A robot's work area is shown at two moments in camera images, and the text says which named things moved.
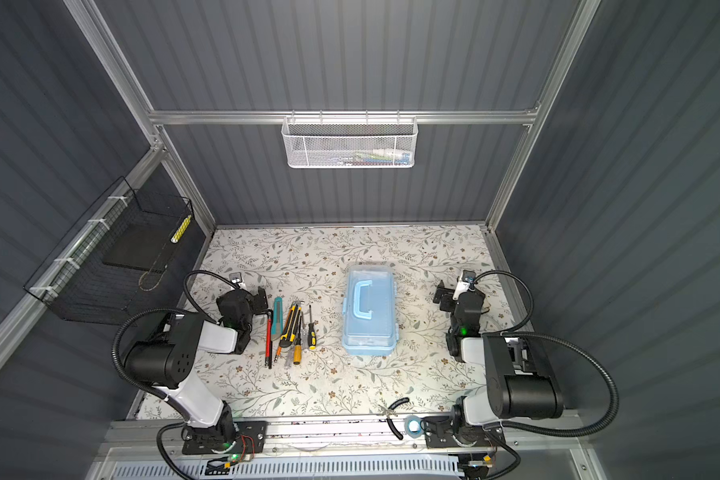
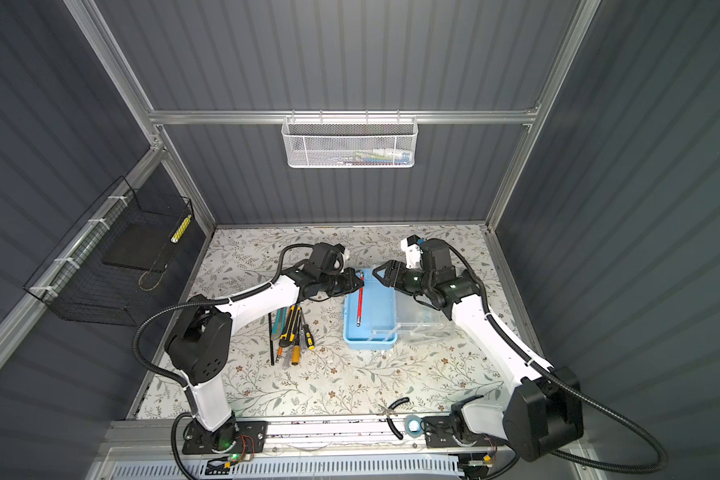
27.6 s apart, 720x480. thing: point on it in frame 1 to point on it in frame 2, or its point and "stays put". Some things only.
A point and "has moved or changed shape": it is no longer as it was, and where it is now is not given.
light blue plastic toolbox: [368, 305] has moved or changed shape
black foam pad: [142, 246] stays put
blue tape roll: [410, 433] stays put
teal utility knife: [278, 318] stays put
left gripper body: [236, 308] to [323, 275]
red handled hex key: [268, 359] to [360, 306]
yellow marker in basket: [175, 238] stays put
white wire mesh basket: [350, 142] stays put
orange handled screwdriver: [297, 349] stays put
